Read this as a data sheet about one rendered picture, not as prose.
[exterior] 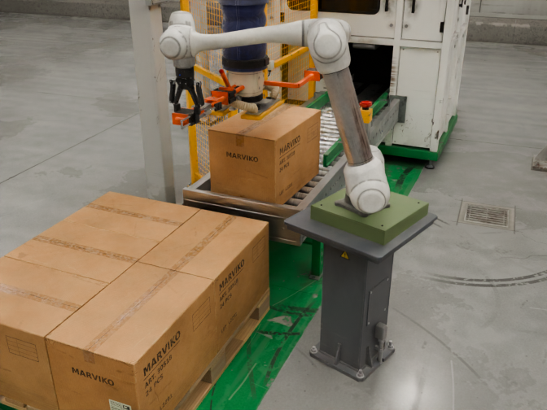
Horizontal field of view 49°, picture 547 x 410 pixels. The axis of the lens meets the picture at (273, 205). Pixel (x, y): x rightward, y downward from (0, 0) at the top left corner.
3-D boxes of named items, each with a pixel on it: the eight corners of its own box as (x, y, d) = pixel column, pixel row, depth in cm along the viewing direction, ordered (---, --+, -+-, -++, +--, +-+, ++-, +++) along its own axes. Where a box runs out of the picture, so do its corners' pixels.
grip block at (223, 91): (218, 98, 286) (217, 86, 283) (237, 100, 283) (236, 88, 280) (210, 102, 279) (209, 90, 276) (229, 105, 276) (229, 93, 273)
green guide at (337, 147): (383, 102, 509) (384, 91, 505) (396, 103, 505) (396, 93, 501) (322, 167, 376) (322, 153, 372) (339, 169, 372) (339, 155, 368)
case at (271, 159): (260, 162, 385) (260, 101, 367) (318, 173, 368) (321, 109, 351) (211, 198, 336) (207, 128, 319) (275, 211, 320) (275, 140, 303)
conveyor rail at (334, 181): (392, 119, 512) (394, 98, 504) (398, 120, 511) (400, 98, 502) (293, 241, 320) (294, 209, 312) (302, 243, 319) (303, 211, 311)
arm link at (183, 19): (172, 49, 244) (165, 55, 232) (169, 9, 237) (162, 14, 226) (199, 49, 244) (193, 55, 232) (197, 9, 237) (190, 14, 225)
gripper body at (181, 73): (198, 65, 243) (199, 88, 247) (180, 63, 246) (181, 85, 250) (189, 69, 237) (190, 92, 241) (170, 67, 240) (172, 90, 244)
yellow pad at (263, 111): (267, 100, 319) (267, 91, 317) (285, 102, 315) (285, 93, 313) (240, 119, 290) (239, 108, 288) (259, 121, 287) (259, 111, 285)
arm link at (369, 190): (390, 194, 252) (397, 216, 232) (352, 203, 255) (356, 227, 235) (342, 10, 223) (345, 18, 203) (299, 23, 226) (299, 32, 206)
